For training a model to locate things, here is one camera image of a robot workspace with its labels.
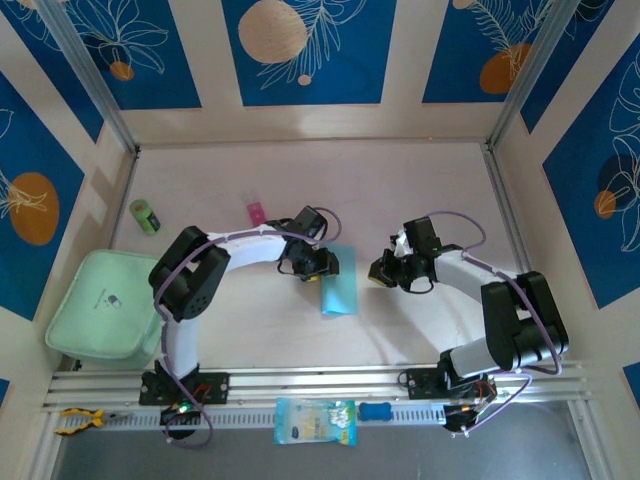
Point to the light blue cloth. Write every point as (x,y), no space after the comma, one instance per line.
(342,295)

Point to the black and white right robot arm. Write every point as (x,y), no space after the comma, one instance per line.
(520,320)

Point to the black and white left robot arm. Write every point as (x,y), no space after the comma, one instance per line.
(195,285)

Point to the blue bone-shaped block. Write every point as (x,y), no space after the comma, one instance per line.
(375,411)

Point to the blue and white wipes packet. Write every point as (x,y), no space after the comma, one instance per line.
(315,422)

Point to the black controller board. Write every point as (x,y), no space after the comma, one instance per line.
(455,416)
(172,417)

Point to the green bottle with black label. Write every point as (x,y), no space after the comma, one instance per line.
(146,218)

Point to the mint green tray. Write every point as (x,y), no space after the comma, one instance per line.
(100,310)

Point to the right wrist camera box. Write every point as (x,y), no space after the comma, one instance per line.
(422,232)

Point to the aluminium mounting rail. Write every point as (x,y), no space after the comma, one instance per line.
(325,380)

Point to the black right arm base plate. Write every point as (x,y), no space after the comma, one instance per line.
(417,385)

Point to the aluminium table edge rail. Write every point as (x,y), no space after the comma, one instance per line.
(502,190)
(123,200)

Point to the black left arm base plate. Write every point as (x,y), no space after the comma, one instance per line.
(220,387)

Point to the aluminium frame post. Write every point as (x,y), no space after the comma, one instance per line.
(530,75)
(91,75)

